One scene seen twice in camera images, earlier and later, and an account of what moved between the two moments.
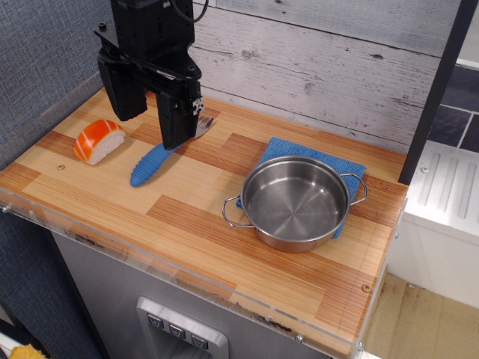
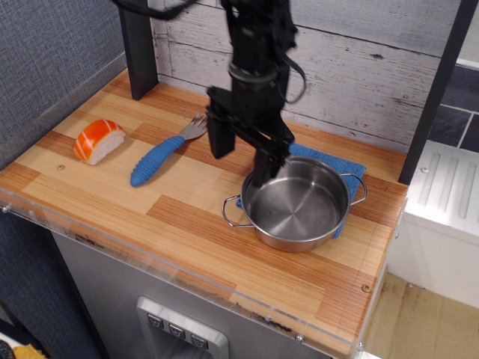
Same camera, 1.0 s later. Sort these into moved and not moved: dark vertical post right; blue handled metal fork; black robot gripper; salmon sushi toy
Moved: black robot gripper
Not moved: blue handled metal fork; salmon sushi toy; dark vertical post right
